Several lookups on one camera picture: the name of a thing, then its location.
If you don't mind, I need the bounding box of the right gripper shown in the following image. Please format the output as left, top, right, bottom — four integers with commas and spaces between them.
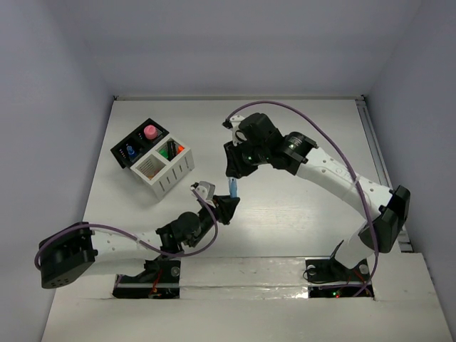
225, 133, 269, 177

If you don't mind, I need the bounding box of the pink-capped clear pencil tube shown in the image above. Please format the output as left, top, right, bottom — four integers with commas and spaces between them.
143, 125, 158, 140

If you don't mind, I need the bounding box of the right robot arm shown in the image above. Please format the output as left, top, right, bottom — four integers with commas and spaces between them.
223, 113, 410, 279

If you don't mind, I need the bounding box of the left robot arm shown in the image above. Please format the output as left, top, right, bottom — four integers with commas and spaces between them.
34, 195, 240, 289

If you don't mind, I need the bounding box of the white slotted organizer box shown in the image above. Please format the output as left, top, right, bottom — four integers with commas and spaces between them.
130, 135, 195, 201

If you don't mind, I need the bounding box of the black slotted organizer box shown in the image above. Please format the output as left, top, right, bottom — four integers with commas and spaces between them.
110, 118, 169, 169

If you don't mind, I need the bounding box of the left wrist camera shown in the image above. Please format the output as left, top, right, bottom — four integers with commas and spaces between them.
190, 181, 216, 202

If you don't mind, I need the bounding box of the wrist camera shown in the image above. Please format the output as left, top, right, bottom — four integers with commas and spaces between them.
222, 115, 246, 146
190, 181, 216, 202

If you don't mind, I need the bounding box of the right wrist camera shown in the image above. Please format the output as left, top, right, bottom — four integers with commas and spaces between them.
222, 115, 246, 146

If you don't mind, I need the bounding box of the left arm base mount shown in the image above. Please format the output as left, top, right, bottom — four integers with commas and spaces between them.
112, 259, 181, 299

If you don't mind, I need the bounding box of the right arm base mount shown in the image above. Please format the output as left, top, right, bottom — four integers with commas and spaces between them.
302, 252, 375, 299

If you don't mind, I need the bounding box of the aluminium side rail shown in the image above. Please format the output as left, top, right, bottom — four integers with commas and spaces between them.
355, 100, 414, 253

